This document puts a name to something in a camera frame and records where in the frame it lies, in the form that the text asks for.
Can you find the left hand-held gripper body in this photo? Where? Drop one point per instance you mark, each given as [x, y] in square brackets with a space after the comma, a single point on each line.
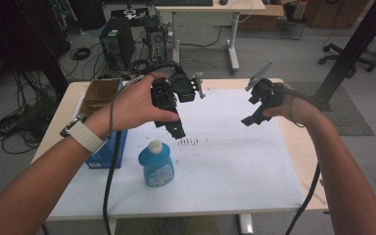
[182, 88]

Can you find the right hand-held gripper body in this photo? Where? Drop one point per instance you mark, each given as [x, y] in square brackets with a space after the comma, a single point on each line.
[266, 93]

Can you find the blue bottle with white cap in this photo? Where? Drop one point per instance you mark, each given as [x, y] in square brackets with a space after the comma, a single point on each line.
[158, 166]

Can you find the blue cardboard box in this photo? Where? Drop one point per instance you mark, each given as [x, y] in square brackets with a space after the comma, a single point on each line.
[101, 93]

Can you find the person's right hand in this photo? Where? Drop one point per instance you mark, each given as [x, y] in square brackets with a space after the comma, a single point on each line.
[293, 107]

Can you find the person's left hand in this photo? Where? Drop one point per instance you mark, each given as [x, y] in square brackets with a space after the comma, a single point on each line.
[130, 104]

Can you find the white table mat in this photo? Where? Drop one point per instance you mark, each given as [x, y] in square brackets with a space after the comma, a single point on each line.
[225, 169]

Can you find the open computer case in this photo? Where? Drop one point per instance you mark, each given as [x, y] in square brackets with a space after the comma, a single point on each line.
[156, 40]

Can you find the brown cardboard box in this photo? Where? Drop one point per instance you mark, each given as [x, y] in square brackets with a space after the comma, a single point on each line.
[262, 18]

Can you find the black office chair base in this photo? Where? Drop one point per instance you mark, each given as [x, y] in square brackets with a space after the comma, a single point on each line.
[336, 56]

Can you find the black computer tower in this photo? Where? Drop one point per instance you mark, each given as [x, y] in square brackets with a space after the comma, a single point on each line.
[117, 42]

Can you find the white-legged wooden desk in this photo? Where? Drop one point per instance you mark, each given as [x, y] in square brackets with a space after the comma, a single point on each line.
[209, 8]

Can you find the black keyboard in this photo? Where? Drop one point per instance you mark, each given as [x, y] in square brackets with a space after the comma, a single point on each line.
[182, 2]

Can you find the grey floor mat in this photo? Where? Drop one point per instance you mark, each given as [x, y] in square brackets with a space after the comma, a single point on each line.
[349, 117]

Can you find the black and white board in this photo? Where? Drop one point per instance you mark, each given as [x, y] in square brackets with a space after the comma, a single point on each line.
[130, 16]

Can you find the black metal stand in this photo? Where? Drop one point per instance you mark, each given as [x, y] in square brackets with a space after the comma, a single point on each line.
[349, 52]

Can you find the white table leg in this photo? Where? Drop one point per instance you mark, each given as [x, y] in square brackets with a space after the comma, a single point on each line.
[245, 224]
[112, 226]

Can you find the brown wooden cabinet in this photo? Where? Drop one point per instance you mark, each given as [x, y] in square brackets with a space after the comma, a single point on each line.
[336, 13]

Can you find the dark curtain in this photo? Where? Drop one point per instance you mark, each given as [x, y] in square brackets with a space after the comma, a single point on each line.
[29, 39]

